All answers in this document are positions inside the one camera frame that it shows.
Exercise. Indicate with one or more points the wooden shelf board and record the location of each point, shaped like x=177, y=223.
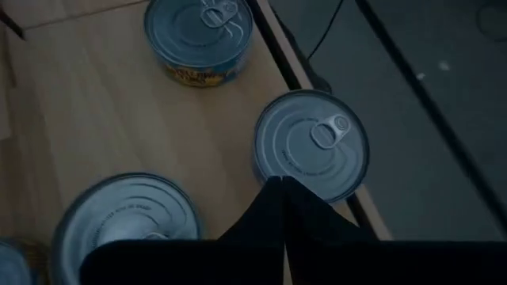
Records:
x=99, y=118

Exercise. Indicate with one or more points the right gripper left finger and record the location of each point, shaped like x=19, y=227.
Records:
x=269, y=217

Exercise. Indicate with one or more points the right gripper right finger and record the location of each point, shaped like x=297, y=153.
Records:
x=309, y=221

